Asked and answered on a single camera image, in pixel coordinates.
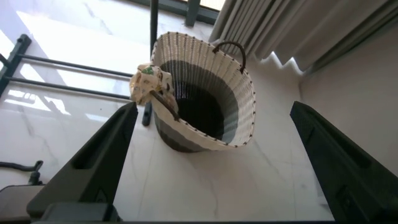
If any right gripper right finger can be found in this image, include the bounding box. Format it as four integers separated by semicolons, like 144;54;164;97
289;101;398;223

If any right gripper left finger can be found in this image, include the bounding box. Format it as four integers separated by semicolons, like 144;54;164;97
26;101;139;218

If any black clothes rack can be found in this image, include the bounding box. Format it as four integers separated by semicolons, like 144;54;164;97
0;0;159;127

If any white laundry basket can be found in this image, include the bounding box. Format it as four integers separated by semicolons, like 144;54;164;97
150;30;257;153

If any cream printed garment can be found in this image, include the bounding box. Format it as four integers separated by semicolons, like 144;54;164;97
129;63;180;108

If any beige curtain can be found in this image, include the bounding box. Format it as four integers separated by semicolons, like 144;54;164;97
208;0;398;75

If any window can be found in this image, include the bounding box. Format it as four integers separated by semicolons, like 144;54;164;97
124;0;226;27

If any black cable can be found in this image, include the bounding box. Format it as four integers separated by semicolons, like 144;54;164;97
0;160;44;187

